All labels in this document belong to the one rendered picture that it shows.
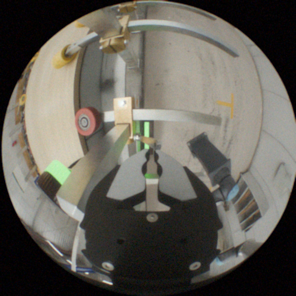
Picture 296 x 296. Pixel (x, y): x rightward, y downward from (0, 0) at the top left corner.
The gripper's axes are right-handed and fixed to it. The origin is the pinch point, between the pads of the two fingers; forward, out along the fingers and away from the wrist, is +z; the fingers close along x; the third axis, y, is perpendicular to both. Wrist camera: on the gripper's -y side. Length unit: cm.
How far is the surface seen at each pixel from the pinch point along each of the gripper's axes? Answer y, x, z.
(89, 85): -16.6, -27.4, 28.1
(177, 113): -2.9, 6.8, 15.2
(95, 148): 0.1, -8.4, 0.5
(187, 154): 62, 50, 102
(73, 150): 6.8, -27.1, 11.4
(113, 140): 0.1, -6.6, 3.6
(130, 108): -4.1, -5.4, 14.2
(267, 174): 79, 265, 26
